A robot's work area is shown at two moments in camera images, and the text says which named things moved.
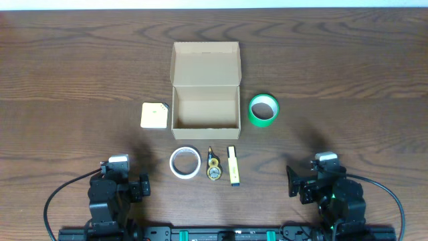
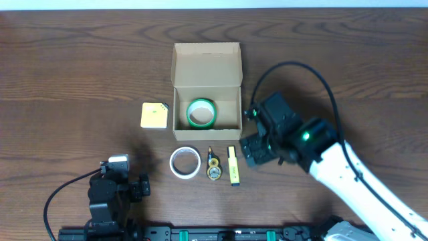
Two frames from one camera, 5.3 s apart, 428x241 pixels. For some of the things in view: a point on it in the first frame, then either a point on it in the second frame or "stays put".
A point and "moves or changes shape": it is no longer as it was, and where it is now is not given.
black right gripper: (308, 186) → (252, 151)
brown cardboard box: (206, 97) stays put
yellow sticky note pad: (154, 115) stays put
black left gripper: (141, 188) stays put
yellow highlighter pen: (233, 166) stays put
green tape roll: (263, 110) moves or changes shape
